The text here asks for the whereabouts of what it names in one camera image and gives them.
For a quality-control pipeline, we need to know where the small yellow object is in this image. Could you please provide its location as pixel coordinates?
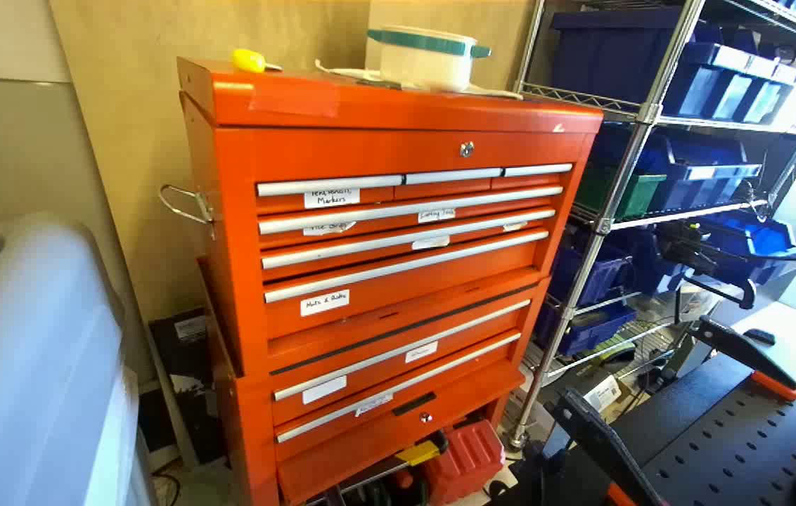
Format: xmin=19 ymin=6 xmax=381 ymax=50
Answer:
xmin=230 ymin=44 xmax=285 ymax=77

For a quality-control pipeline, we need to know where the green storage bin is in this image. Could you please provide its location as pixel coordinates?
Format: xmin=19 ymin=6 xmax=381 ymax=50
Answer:
xmin=613 ymin=171 xmax=669 ymax=224

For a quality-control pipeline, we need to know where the metal wire shelving rack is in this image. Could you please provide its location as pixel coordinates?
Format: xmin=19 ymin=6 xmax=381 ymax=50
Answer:
xmin=506 ymin=0 xmax=796 ymax=449

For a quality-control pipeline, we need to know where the white pot with green band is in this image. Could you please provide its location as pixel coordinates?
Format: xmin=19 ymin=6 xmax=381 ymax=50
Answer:
xmin=362 ymin=23 xmax=496 ymax=95

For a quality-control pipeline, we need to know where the orange upper tool chest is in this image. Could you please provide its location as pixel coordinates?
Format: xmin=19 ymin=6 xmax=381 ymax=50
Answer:
xmin=177 ymin=55 xmax=607 ymax=380

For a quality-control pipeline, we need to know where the white paper sheet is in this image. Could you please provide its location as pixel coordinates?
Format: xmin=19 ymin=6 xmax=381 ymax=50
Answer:
xmin=310 ymin=55 xmax=525 ymax=105

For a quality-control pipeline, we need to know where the chrome side handle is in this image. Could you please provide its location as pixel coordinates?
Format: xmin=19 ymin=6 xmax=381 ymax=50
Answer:
xmin=154 ymin=181 xmax=219 ymax=228

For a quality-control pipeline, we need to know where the black clamp with orange tip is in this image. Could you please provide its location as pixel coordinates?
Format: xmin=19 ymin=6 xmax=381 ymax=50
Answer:
xmin=689 ymin=318 xmax=796 ymax=407
xmin=542 ymin=386 xmax=672 ymax=506

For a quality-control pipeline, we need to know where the orange lower rolling cabinet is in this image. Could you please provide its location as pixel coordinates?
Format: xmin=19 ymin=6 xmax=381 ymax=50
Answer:
xmin=198 ymin=259 xmax=555 ymax=506

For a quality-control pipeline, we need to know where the red plastic case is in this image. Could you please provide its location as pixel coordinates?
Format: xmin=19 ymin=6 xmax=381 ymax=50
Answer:
xmin=423 ymin=417 xmax=510 ymax=506

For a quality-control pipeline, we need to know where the black perforated table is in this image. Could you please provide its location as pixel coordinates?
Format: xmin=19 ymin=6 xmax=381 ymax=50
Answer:
xmin=547 ymin=349 xmax=796 ymax=506

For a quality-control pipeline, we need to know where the large dark blue tote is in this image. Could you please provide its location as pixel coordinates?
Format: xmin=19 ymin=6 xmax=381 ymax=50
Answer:
xmin=548 ymin=6 xmax=686 ymax=105

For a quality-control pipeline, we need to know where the white plastic storage container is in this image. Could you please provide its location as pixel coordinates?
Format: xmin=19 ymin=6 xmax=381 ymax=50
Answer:
xmin=0 ymin=213 xmax=151 ymax=506

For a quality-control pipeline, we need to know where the blue storage bin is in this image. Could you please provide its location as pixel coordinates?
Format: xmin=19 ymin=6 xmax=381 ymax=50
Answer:
xmin=645 ymin=134 xmax=767 ymax=220
xmin=548 ymin=230 xmax=663 ymax=313
xmin=710 ymin=50 xmax=763 ymax=124
xmin=534 ymin=301 xmax=642 ymax=365
xmin=663 ymin=40 xmax=728 ymax=120
xmin=743 ymin=55 xmax=796 ymax=127
xmin=696 ymin=213 xmax=796 ymax=287

